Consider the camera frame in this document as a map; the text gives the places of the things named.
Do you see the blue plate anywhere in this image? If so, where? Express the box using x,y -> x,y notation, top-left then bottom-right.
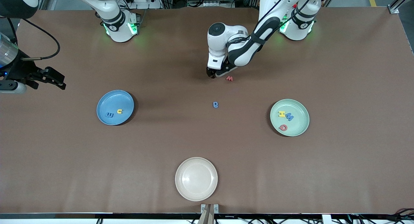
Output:
96,90 -> 135,126

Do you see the brown table cover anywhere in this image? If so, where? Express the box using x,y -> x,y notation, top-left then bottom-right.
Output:
0,7 -> 414,215

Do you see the green plate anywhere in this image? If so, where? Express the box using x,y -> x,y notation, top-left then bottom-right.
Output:
270,99 -> 310,137

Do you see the cream plate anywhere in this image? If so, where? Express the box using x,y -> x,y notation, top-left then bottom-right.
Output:
175,157 -> 218,202

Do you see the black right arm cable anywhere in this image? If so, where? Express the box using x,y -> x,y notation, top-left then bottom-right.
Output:
6,17 -> 61,61

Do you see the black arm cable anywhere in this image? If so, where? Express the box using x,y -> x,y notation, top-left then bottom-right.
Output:
6,17 -> 61,61
249,0 -> 319,43

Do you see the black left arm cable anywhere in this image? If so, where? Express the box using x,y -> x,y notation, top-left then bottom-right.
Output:
249,0 -> 319,43

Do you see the tan camera post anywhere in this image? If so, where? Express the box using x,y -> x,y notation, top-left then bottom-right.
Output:
198,205 -> 215,224

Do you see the aluminium frame profile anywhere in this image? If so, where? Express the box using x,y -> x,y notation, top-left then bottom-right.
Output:
388,0 -> 414,14

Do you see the black cable bundle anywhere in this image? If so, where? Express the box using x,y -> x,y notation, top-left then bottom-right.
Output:
393,207 -> 414,224

